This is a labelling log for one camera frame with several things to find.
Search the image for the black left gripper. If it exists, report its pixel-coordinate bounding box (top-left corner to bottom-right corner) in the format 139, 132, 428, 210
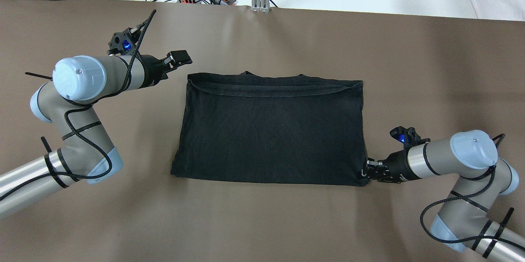
139, 50, 193, 87

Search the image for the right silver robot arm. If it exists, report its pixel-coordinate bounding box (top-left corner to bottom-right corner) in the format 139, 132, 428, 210
362, 126, 525, 262

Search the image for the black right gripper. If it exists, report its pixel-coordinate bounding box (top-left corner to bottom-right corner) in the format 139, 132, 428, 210
361, 150, 413, 184

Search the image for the black t-shirt with print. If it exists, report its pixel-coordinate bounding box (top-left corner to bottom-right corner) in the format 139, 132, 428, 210
170, 72, 369, 187

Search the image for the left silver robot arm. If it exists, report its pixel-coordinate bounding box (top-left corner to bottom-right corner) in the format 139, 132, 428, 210
0, 50, 192, 218

